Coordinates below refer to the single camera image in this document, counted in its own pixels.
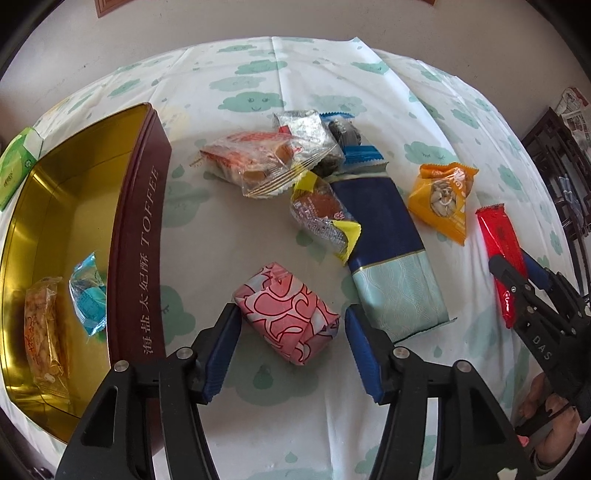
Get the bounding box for white tablecloth with green clouds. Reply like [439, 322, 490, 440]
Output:
[0, 36, 583, 480]

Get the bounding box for pink patterned snack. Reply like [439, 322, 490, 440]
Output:
[232, 261, 341, 367]

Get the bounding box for silver foil snack packet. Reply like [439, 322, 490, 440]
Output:
[272, 110, 346, 178]

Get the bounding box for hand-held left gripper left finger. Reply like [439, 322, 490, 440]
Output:
[54, 302, 243, 480]

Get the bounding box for clear packet with yellow ends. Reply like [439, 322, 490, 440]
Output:
[289, 172, 362, 266]

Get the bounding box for person's right hand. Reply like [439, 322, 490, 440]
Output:
[515, 371, 583, 472]

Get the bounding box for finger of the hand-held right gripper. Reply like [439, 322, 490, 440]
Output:
[522, 249, 574, 298]
[488, 255, 533, 303]

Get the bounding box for green tissue box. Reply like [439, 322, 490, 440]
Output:
[0, 128, 44, 212]

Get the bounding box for newspaper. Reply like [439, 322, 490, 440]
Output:
[554, 85, 591, 153]

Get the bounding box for navy and mint long packet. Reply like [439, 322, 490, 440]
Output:
[330, 172, 458, 344]

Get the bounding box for maroon tin box gold inside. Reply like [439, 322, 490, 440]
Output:
[0, 102, 172, 455]

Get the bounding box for blue packet with dark ball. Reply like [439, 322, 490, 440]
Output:
[321, 112, 387, 174]

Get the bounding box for clear peanut brittle packet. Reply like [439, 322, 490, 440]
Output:
[24, 276, 70, 398]

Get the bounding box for red snack bar packet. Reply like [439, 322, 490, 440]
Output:
[475, 205, 529, 329]

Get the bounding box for orange nut packet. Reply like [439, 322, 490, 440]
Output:
[407, 162, 480, 245]

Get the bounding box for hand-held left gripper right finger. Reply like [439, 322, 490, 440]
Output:
[344, 304, 539, 480]

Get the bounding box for clear packet with orange cake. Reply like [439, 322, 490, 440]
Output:
[199, 130, 315, 200]

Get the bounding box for light blue snack packet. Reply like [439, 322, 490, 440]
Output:
[68, 251, 109, 337]

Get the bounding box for dark wooden chair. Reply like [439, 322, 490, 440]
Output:
[521, 107, 591, 296]

